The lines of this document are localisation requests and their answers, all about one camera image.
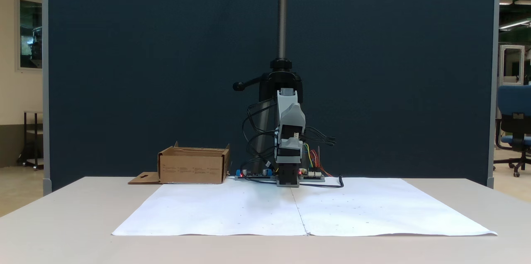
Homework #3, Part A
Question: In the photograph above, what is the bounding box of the grey framed cabinet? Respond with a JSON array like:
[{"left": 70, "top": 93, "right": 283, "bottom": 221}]
[{"left": 499, "top": 45, "right": 526, "bottom": 86}]

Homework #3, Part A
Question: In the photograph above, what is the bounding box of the grey movable gripper jaw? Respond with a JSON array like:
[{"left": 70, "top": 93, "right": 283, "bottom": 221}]
[{"left": 276, "top": 137, "right": 304, "bottom": 151}]

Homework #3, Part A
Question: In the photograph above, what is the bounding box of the dark blue partition panel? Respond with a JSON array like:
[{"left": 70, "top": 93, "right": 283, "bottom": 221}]
[{"left": 43, "top": 0, "right": 500, "bottom": 195}]

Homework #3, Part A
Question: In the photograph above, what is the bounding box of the circuit board with red LED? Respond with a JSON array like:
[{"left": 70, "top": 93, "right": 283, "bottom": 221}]
[{"left": 299, "top": 168, "right": 326, "bottom": 183}]

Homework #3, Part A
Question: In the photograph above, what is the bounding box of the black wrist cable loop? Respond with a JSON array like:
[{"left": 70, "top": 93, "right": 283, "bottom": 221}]
[{"left": 303, "top": 126, "right": 337, "bottom": 147}]

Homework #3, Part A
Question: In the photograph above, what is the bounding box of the blue circuit board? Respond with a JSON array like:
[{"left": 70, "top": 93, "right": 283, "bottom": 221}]
[{"left": 234, "top": 168, "right": 277, "bottom": 181}]

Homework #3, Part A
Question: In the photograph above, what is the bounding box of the blue office chair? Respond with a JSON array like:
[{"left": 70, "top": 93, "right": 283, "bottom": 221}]
[{"left": 493, "top": 85, "right": 531, "bottom": 178}]

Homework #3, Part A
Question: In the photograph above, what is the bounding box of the brown cardboard box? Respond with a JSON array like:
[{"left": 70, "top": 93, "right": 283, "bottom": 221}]
[{"left": 128, "top": 142, "right": 231, "bottom": 185}]

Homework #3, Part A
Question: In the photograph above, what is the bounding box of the white paper sheet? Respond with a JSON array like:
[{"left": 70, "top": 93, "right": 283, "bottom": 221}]
[
  {"left": 112, "top": 178, "right": 308, "bottom": 237},
  {"left": 292, "top": 178, "right": 498, "bottom": 237}
]

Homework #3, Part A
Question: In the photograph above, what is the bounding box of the framed wall window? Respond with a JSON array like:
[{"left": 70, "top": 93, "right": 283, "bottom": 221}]
[{"left": 16, "top": 0, "right": 43, "bottom": 72}]

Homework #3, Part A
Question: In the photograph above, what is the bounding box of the red jumper wire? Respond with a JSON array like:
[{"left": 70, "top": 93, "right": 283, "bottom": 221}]
[{"left": 310, "top": 146, "right": 333, "bottom": 177}]

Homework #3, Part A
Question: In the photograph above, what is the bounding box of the black camera tripod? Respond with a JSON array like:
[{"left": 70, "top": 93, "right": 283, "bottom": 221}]
[{"left": 232, "top": 0, "right": 307, "bottom": 173}]

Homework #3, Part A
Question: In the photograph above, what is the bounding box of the fluorescent ceiling light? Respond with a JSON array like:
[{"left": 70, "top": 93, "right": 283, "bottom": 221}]
[{"left": 499, "top": 18, "right": 531, "bottom": 31}]

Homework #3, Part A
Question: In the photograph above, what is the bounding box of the black elbow cable loop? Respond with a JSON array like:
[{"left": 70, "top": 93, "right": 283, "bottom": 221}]
[{"left": 242, "top": 99, "right": 278, "bottom": 178}]

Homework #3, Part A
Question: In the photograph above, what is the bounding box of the dark side table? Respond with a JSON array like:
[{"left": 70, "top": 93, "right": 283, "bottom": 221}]
[{"left": 17, "top": 110, "right": 44, "bottom": 170}]

